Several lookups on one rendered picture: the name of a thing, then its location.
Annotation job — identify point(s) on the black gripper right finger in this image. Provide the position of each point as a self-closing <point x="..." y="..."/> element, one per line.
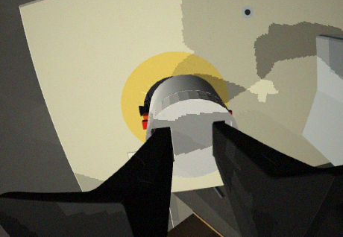
<point x="271" y="193"/>

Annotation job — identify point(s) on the white cylinder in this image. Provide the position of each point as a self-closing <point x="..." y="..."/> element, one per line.
<point x="189" y="105"/>

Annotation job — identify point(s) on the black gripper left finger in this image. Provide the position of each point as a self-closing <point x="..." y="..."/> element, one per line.
<point x="134" y="202"/>

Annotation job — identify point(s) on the beige flat panel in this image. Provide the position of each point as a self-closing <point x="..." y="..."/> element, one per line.
<point x="99" y="61"/>

